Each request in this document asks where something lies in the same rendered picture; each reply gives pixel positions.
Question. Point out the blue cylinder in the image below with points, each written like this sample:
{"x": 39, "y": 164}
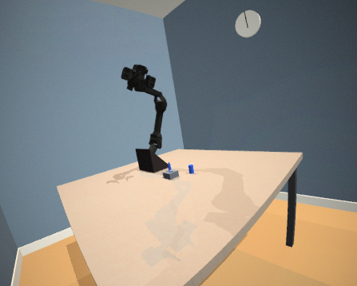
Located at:
{"x": 191, "y": 170}

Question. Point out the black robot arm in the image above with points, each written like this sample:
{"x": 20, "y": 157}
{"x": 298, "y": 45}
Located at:
{"x": 160, "y": 107}

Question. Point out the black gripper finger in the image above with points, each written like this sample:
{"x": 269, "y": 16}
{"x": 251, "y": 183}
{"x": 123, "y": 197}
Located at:
{"x": 147, "y": 80}
{"x": 133, "y": 74}

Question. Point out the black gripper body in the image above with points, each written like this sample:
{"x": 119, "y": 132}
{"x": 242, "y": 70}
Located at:
{"x": 138, "y": 80}

